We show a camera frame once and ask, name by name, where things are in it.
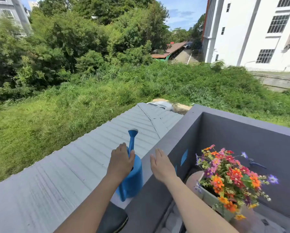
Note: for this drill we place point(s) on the person's left forearm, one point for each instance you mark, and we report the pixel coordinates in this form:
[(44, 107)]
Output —
[(91, 208)]

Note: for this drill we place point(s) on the dark grey yellow-trimmed cloth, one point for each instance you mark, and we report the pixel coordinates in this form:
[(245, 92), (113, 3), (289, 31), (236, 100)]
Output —
[(112, 219)]

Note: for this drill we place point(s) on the round wooden stool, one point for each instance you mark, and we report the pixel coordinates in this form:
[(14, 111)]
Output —
[(192, 179)]

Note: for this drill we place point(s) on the grey apartment building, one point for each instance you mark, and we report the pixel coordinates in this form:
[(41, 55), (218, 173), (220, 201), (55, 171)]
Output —
[(6, 12)]

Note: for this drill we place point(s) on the blue plastic watering can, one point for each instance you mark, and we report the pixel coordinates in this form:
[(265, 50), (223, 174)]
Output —
[(133, 181)]

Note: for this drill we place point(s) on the tall white building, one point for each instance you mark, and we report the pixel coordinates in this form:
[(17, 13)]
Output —
[(246, 29)]

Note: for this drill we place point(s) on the pale green flower pot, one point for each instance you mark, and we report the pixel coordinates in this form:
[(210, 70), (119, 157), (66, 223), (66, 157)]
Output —
[(209, 197)]

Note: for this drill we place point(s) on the person's right forearm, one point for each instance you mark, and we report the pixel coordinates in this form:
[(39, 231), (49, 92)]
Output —
[(198, 211)]

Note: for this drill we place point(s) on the person's left hand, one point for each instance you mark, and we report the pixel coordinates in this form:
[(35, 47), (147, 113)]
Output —
[(119, 165)]

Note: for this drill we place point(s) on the concrete retaining wall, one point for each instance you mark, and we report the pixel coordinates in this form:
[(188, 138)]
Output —
[(276, 81)]

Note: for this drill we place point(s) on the long red-roofed shed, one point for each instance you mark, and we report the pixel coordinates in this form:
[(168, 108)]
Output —
[(170, 49)]

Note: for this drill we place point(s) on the colourful flowers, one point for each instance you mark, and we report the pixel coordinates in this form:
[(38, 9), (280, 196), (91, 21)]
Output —
[(232, 177)]

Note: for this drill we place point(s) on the blue wall tap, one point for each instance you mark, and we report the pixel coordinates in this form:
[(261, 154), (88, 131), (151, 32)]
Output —
[(255, 164)]

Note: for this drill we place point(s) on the silver car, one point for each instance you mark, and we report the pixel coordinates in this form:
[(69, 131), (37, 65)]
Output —
[(162, 105)]

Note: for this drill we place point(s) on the green trees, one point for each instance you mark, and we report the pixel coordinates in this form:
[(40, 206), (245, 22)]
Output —
[(74, 38)]

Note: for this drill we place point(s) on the grassy overgrown slope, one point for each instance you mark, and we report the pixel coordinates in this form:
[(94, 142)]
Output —
[(86, 99)]

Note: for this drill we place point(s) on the grey corrugated roof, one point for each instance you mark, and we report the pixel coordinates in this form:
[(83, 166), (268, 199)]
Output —
[(62, 172)]

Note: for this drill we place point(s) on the person's right hand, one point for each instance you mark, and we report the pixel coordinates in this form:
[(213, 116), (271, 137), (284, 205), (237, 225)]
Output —
[(162, 167)]

